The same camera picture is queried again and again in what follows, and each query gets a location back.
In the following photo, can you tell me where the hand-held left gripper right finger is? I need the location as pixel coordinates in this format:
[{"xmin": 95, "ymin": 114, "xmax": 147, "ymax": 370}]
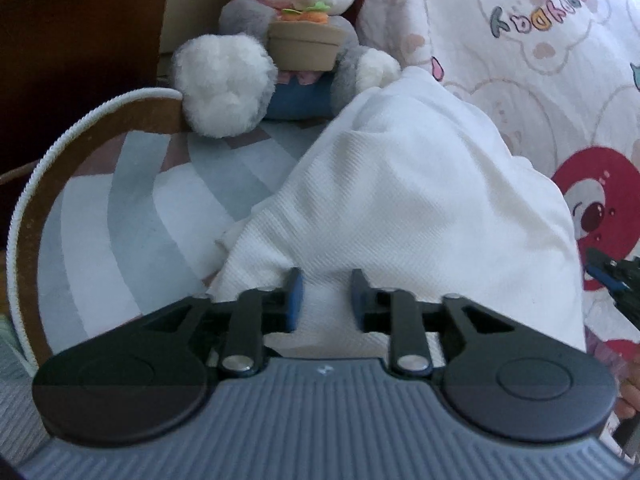
[{"xmin": 350, "ymin": 268, "xmax": 516, "ymax": 378}]

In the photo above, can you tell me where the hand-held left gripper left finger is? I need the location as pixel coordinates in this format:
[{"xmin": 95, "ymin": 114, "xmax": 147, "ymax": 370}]
[{"xmin": 142, "ymin": 267, "xmax": 305, "ymax": 378}]

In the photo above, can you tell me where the white baby garment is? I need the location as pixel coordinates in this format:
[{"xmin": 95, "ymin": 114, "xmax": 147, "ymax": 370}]
[{"xmin": 205, "ymin": 66, "xmax": 587, "ymax": 361}]

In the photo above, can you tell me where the white red bear print quilt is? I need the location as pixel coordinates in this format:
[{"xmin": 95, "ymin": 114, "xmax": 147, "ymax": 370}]
[{"xmin": 352, "ymin": 0, "xmax": 640, "ymax": 411}]

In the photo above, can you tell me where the striped panda print bed sheet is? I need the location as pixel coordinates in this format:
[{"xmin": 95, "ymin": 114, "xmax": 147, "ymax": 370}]
[{"xmin": 7, "ymin": 87, "xmax": 331, "ymax": 376}]

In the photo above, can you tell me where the blue cushion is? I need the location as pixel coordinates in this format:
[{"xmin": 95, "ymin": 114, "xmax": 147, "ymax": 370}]
[{"xmin": 265, "ymin": 77, "xmax": 335, "ymax": 121}]

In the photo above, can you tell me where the grey white plush rabbit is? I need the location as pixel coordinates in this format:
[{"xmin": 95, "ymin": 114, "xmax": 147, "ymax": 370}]
[{"xmin": 170, "ymin": 0, "xmax": 402, "ymax": 138}]

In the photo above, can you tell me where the dark wooden headboard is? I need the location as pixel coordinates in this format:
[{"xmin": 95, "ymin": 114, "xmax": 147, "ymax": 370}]
[{"xmin": 0, "ymin": 0, "xmax": 173, "ymax": 181}]

